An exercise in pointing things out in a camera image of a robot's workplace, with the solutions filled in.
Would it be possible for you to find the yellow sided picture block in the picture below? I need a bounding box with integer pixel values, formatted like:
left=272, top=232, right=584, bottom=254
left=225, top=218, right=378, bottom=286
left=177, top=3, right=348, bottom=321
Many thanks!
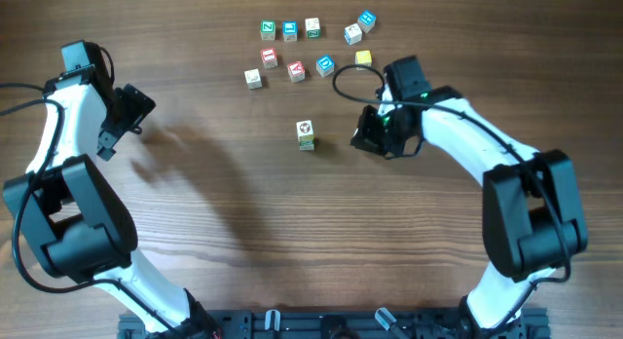
left=296, top=120, right=314, bottom=141

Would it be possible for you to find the white block teal side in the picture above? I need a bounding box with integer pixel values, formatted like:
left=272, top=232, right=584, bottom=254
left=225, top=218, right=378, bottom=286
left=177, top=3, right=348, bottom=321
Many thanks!
left=299, top=138, right=314, bottom=148

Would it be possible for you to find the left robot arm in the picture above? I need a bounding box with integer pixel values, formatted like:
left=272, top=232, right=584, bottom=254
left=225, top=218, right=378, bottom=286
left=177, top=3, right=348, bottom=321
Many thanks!
left=3, top=40, right=222, bottom=338

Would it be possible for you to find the yellow top block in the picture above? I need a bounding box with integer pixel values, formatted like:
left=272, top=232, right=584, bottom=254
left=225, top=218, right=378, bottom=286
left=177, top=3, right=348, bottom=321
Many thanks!
left=355, top=50, right=372, bottom=70

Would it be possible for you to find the blue D block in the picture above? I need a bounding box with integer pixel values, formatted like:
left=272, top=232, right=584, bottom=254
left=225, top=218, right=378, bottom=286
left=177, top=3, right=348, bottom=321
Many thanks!
left=316, top=55, right=335, bottom=78

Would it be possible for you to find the white block blue side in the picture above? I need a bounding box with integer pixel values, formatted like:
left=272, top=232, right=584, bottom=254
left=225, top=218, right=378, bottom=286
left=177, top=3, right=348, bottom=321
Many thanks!
left=344, top=23, right=363, bottom=46

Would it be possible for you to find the red A block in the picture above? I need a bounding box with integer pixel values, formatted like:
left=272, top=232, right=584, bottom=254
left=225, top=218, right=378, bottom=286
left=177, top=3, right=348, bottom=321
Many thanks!
left=287, top=61, right=306, bottom=83

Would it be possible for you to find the blue block far right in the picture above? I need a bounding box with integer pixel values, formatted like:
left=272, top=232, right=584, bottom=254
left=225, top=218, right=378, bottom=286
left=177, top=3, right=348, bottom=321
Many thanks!
left=357, top=10, right=377, bottom=33

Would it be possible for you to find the plain block red side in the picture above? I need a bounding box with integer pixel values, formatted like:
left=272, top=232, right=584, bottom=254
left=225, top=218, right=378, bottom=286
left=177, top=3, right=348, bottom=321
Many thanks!
left=244, top=68, right=263, bottom=90

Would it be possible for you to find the plain block green side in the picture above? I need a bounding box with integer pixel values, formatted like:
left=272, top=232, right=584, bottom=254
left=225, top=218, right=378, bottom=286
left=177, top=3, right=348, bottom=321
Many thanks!
left=305, top=18, right=321, bottom=39

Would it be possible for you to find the red top block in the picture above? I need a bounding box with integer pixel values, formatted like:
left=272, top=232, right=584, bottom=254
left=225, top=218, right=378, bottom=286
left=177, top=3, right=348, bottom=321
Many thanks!
left=260, top=48, right=278, bottom=69

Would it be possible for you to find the blue top block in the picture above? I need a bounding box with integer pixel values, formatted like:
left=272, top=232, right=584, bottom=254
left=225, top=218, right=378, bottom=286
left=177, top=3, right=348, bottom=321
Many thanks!
left=281, top=20, right=298, bottom=42

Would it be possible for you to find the green N block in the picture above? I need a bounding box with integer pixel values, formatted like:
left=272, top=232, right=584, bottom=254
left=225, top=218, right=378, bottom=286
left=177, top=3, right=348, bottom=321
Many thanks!
left=260, top=19, right=276, bottom=41

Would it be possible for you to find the right camera cable black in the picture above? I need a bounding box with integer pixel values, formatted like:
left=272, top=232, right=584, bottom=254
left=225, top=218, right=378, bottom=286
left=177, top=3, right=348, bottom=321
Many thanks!
left=331, top=63, right=571, bottom=339

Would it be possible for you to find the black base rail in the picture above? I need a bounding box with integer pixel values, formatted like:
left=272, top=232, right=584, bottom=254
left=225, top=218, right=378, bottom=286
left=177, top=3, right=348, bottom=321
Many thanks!
left=117, top=308, right=552, bottom=339

